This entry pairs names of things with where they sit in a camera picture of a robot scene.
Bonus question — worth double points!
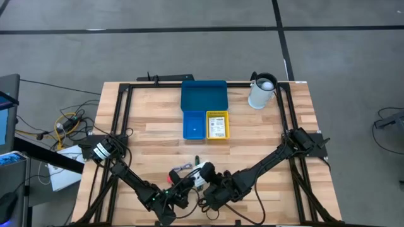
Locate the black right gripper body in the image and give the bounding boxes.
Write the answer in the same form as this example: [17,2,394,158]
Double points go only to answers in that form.
[201,178,242,212]

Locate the dark monitor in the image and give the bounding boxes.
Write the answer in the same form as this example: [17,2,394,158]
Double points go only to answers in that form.
[0,74,21,155]

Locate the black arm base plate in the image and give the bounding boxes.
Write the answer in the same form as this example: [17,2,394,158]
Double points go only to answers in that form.
[78,134,129,160]
[282,132,329,158]

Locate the large teal plastic bin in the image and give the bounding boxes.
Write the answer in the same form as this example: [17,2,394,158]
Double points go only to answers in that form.
[180,79,229,112]

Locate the white paper box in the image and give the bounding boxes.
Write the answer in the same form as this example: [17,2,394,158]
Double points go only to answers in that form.
[47,144,85,192]

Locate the black metal bar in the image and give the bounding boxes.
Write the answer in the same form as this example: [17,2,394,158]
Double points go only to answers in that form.
[14,137,85,174]

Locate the black flat antenna device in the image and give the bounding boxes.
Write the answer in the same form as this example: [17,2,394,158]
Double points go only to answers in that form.
[136,71,195,83]

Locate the white USB cable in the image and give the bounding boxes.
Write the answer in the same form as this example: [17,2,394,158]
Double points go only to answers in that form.
[172,161,193,173]

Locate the blue screen tablet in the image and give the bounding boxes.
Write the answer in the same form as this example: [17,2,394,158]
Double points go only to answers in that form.
[0,151,28,168]

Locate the yellow floor cable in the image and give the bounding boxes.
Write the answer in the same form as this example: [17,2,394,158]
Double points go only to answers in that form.
[53,112,78,151]

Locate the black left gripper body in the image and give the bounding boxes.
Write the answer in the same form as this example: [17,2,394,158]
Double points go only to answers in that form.
[162,178,197,211]

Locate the small yellow slotted basket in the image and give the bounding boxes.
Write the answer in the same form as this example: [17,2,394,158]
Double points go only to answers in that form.
[206,110,230,141]

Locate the black computer mouse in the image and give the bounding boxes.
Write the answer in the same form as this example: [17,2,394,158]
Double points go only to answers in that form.
[0,192,18,224]

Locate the grey cylindrical pitcher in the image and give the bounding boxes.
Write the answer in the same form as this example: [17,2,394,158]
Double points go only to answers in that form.
[247,72,278,110]

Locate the small blue slotted basket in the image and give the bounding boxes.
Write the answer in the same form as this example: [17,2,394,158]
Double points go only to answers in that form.
[182,110,207,141]

